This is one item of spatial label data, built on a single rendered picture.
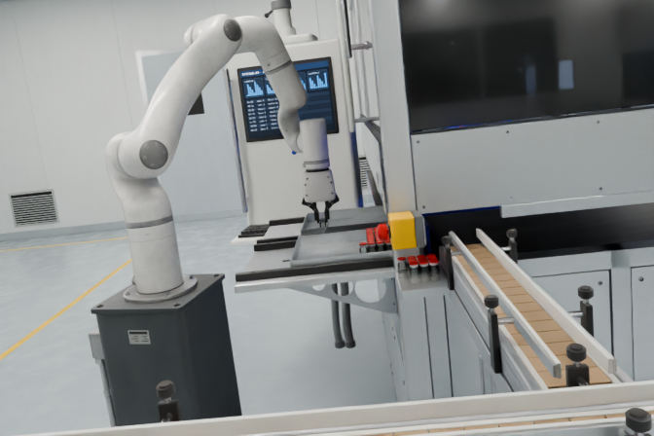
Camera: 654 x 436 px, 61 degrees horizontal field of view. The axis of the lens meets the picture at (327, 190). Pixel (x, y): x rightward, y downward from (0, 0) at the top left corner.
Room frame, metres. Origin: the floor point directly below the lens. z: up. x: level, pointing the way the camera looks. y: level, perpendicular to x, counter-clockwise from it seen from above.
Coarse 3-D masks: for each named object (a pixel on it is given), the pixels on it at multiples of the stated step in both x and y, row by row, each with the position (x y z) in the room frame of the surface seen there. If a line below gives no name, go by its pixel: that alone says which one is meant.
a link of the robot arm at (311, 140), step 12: (312, 120) 1.73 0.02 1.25; (324, 120) 1.75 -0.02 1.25; (300, 132) 1.77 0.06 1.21; (312, 132) 1.73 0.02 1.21; (324, 132) 1.75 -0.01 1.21; (300, 144) 1.77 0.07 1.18; (312, 144) 1.73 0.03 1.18; (324, 144) 1.74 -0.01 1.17; (312, 156) 1.73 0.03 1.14; (324, 156) 1.74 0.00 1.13
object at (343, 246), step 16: (304, 240) 1.62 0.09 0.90; (320, 240) 1.61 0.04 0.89; (336, 240) 1.61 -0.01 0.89; (352, 240) 1.61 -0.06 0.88; (304, 256) 1.51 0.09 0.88; (320, 256) 1.49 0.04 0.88; (336, 256) 1.36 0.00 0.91; (352, 256) 1.35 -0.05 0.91; (368, 256) 1.35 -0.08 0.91; (384, 256) 1.35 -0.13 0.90
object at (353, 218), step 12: (312, 216) 1.96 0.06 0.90; (324, 216) 1.95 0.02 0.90; (336, 216) 1.95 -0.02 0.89; (348, 216) 1.95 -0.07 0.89; (360, 216) 1.95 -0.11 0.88; (372, 216) 1.93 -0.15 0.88; (384, 216) 1.91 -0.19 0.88; (312, 228) 1.85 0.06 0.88; (324, 228) 1.70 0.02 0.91; (336, 228) 1.70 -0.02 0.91; (348, 228) 1.69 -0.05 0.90; (360, 228) 1.69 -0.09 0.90
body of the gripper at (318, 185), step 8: (328, 168) 1.76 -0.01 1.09; (304, 176) 1.75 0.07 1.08; (312, 176) 1.74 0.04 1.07; (320, 176) 1.74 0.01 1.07; (328, 176) 1.74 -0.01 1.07; (304, 184) 1.75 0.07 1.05; (312, 184) 1.74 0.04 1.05; (320, 184) 1.74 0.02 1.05; (328, 184) 1.74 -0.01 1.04; (304, 192) 1.75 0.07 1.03; (312, 192) 1.74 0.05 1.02; (320, 192) 1.74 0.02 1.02; (328, 192) 1.74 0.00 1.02; (312, 200) 1.74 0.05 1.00; (320, 200) 1.74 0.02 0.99; (328, 200) 1.74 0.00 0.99
